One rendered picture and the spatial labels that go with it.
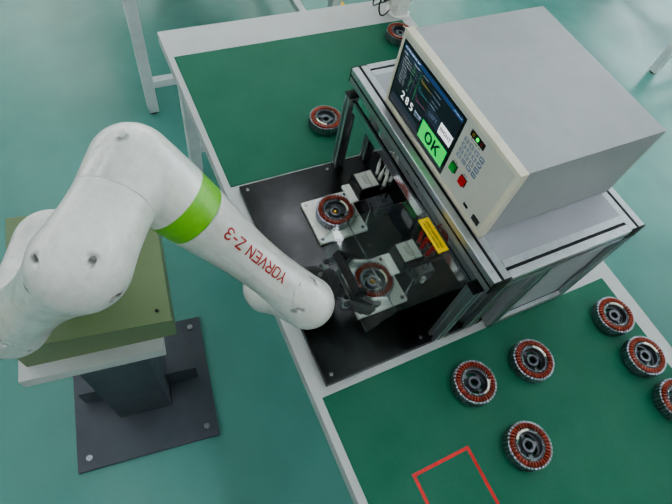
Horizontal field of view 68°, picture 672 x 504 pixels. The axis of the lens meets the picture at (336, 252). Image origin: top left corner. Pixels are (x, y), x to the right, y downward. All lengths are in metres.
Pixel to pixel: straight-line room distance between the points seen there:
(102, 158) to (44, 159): 2.04
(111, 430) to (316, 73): 1.48
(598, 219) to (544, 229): 0.15
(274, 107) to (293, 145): 0.18
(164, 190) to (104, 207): 0.09
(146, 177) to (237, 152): 0.93
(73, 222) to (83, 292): 0.08
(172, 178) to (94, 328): 0.60
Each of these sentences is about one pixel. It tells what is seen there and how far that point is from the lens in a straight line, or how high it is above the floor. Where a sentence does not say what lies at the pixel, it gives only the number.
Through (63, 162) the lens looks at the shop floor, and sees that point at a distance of 2.72.
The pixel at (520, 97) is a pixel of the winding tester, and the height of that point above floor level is 1.32.
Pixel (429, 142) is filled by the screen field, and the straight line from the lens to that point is 1.17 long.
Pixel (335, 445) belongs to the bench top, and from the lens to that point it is 1.24.
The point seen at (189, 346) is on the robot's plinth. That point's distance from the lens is 2.08.
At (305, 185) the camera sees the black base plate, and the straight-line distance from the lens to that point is 1.52.
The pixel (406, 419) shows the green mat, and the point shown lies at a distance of 1.28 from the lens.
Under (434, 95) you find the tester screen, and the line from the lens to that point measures 1.12.
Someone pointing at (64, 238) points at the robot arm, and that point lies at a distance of 0.65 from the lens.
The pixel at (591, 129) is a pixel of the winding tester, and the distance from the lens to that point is 1.14.
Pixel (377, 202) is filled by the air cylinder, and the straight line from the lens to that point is 1.46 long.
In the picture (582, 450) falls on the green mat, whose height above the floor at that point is 0.75.
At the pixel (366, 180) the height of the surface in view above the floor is 0.92.
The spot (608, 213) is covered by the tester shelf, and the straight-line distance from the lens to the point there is 1.32.
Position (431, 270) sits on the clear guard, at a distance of 1.08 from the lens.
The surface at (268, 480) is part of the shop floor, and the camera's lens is 1.97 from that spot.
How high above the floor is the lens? 1.95
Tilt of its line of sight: 58 degrees down
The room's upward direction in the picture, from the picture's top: 15 degrees clockwise
